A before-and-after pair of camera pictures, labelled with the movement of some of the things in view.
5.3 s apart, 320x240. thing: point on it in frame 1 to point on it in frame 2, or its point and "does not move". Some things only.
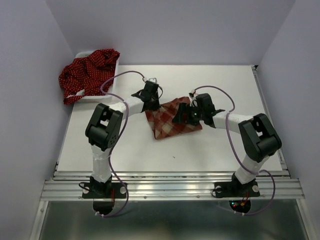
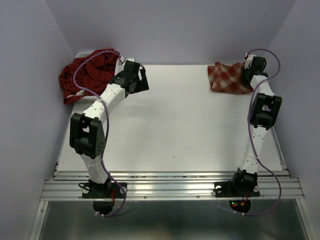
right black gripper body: x=193 y=115 to x=244 y=74
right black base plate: x=236 y=189 does not move
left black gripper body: x=154 y=103 to x=136 y=87
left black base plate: x=104 y=190 does not move
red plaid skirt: x=161 y=119 to x=227 y=79
